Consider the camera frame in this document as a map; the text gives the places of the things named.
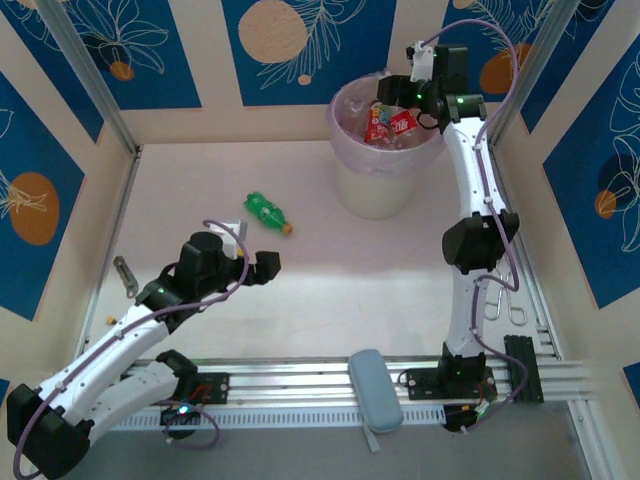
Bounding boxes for green plastic bottle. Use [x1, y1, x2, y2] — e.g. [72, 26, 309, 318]
[242, 190, 295, 236]

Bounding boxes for pink plastic bin liner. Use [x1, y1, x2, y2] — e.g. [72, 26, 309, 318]
[328, 73, 448, 176]

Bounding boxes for white waste bin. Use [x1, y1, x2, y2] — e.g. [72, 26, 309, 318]
[335, 159, 417, 221]

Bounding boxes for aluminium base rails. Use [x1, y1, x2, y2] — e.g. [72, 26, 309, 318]
[124, 355, 596, 404]

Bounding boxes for black controller board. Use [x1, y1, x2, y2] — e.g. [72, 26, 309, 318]
[442, 402, 490, 435]
[159, 399, 204, 426]

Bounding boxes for grey-blue glasses case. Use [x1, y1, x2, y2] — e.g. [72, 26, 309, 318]
[348, 348, 405, 454]

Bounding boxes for black aluminium extrusion piece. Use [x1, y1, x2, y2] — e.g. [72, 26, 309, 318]
[503, 333, 545, 405]

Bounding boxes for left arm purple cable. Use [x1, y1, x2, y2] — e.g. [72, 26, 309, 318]
[9, 218, 251, 479]

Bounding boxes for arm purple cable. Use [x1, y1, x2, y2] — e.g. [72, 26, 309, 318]
[9, 218, 251, 479]
[424, 22, 530, 435]

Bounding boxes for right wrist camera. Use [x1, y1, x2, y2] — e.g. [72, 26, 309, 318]
[404, 41, 437, 82]

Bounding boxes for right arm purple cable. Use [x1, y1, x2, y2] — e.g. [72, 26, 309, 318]
[424, 22, 530, 435]

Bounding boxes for grey metal bracket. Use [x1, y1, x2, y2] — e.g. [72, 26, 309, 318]
[113, 255, 140, 300]

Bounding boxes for aluminium frame post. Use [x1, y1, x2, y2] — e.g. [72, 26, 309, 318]
[37, 0, 144, 159]
[487, 0, 584, 151]

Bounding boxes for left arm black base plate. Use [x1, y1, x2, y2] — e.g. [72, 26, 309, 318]
[164, 372, 231, 407]

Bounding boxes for white slotted cable duct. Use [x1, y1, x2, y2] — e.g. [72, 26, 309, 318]
[109, 403, 447, 432]

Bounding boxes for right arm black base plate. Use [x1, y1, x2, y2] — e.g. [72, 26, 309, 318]
[405, 367, 497, 402]

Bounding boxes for metal hook ring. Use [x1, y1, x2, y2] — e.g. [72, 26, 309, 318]
[483, 272, 530, 324]

